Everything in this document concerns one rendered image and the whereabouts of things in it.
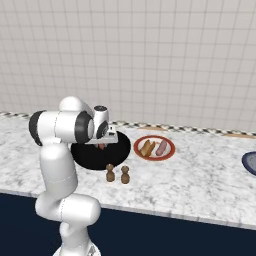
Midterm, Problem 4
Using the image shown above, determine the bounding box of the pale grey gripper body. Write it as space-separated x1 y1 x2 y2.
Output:
88 131 120 145

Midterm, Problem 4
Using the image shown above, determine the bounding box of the black round bowl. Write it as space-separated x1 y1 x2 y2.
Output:
70 130 132 171

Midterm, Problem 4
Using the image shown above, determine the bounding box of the tan hot dog bun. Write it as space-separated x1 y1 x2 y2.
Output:
139 139 156 158

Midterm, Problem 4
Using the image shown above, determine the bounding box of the red-rimmed white plate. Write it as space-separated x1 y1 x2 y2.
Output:
133 134 177 162

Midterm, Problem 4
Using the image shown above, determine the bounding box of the pink sausage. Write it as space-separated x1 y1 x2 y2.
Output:
155 139 169 157

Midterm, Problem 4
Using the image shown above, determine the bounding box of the dark blue plate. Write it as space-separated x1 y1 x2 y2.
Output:
241 150 256 177

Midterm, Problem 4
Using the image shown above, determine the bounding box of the brown wooden shaker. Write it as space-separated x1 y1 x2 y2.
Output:
120 165 131 185
105 163 116 183

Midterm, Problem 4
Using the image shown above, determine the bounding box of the dark blue counter cabinet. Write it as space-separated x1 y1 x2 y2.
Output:
0 192 256 256

